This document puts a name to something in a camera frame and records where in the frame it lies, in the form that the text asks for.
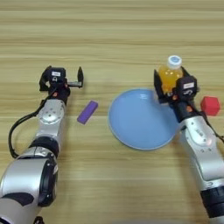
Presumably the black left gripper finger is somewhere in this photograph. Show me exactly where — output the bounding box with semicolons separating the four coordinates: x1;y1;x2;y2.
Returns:
38;65;53;92
75;66;85;88

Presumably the red cube block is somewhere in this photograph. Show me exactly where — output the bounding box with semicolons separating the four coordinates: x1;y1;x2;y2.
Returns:
199;95;221;117

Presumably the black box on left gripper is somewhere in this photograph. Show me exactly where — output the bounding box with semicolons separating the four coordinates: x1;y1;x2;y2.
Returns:
47;66;67;84

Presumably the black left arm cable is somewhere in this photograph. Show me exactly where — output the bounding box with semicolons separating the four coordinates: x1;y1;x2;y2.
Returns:
7;89;60;160

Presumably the purple rectangular block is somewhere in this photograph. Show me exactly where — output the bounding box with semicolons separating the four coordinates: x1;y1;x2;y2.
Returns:
76;100;100;126

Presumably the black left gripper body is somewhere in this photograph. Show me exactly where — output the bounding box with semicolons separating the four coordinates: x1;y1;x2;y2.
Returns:
43;80;83;105

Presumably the orange juice bottle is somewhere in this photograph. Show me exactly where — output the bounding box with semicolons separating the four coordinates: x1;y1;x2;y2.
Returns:
157;54;185;96

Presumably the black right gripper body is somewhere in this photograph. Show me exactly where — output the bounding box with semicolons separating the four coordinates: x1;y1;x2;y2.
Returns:
165;92;203;123

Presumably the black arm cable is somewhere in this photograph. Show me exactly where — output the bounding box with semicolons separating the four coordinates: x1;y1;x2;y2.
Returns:
194;101;224;142
7;89;60;160

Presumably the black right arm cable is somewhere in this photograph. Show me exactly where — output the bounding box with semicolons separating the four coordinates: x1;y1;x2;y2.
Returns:
194;101;224;142

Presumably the blue round plate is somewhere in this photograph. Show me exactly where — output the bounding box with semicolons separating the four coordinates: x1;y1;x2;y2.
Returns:
108;88;180;151

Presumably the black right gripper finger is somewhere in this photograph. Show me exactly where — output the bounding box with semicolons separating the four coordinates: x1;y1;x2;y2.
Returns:
153;68;171;105
180;66;193;80

